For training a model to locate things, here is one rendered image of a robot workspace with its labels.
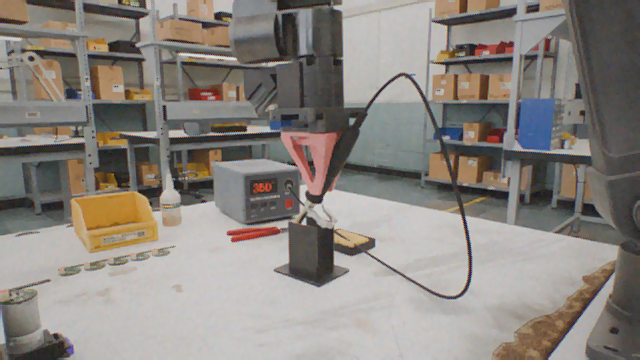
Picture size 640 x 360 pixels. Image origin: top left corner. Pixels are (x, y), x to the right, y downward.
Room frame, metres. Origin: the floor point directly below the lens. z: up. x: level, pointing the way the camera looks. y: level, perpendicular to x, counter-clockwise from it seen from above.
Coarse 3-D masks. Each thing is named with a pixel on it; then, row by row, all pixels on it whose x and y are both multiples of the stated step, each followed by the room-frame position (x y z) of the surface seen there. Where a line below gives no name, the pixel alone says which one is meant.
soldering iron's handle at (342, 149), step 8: (360, 112) 0.44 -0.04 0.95; (360, 120) 0.44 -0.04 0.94; (352, 128) 0.45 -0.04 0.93; (344, 136) 0.45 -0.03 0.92; (352, 136) 0.44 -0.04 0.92; (336, 144) 0.45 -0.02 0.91; (344, 144) 0.45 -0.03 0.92; (352, 144) 0.45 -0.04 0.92; (336, 152) 0.45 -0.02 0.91; (344, 152) 0.45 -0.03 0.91; (336, 160) 0.45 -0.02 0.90; (344, 160) 0.46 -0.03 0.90; (328, 168) 0.46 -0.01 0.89; (336, 168) 0.46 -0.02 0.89; (328, 176) 0.46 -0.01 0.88; (336, 176) 0.47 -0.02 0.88; (328, 184) 0.47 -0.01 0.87; (312, 200) 0.47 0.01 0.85; (320, 200) 0.48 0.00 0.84
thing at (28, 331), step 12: (36, 300) 0.30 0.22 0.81; (12, 312) 0.28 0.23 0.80; (24, 312) 0.29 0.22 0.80; (36, 312) 0.30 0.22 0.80; (12, 324) 0.28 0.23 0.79; (24, 324) 0.29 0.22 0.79; (36, 324) 0.29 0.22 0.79; (12, 336) 0.28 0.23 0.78; (24, 336) 0.29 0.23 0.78; (36, 336) 0.29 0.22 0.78; (12, 348) 0.28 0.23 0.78; (24, 348) 0.28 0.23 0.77
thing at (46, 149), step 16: (80, 0) 2.41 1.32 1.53; (80, 16) 2.40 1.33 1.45; (0, 32) 2.26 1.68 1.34; (16, 32) 2.27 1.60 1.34; (32, 32) 2.27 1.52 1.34; (48, 32) 2.28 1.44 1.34; (64, 32) 2.33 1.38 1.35; (80, 32) 2.39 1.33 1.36; (80, 48) 2.40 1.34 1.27; (0, 128) 2.10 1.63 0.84; (0, 144) 2.21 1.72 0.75; (16, 144) 2.21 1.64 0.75; (32, 144) 2.21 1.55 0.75; (48, 144) 2.24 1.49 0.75; (64, 144) 2.29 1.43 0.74; (80, 144) 2.35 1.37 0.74; (0, 160) 2.11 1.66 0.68; (16, 160) 2.16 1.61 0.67; (32, 160) 2.21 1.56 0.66; (48, 160) 2.26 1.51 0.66; (64, 160) 2.83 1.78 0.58; (64, 176) 2.83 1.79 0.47; (64, 192) 2.82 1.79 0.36; (64, 208) 2.82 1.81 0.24
